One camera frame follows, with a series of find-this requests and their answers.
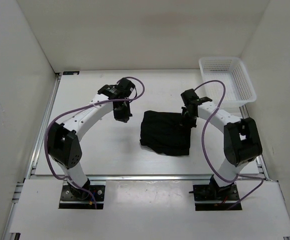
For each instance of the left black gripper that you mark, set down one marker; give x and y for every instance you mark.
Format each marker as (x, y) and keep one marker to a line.
(124, 117)

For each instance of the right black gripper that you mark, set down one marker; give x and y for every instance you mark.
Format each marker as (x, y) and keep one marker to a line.
(192, 124)

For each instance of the black shorts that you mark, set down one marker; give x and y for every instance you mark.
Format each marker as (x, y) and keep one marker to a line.
(162, 133)

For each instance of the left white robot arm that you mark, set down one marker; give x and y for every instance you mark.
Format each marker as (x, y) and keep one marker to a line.
(63, 135)

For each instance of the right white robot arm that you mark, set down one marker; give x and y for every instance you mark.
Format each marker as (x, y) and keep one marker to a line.
(241, 139)

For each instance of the white perforated plastic basket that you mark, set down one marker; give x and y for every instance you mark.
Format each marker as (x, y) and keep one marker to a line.
(232, 72)

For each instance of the dark label sticker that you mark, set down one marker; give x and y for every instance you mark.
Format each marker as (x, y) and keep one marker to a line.
(70, 73)

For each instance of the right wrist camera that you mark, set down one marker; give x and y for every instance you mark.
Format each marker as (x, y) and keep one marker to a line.
(189, 97)

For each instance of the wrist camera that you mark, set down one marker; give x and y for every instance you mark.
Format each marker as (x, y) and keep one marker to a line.
(189, 97)
(123, 89)

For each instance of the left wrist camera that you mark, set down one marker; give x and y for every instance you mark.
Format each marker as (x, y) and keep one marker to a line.
(123, 89)

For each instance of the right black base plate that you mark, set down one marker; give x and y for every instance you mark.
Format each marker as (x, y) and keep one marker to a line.
(206, 200)

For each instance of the aluminium frame rail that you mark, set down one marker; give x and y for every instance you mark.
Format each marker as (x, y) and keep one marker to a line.
(164, 177)

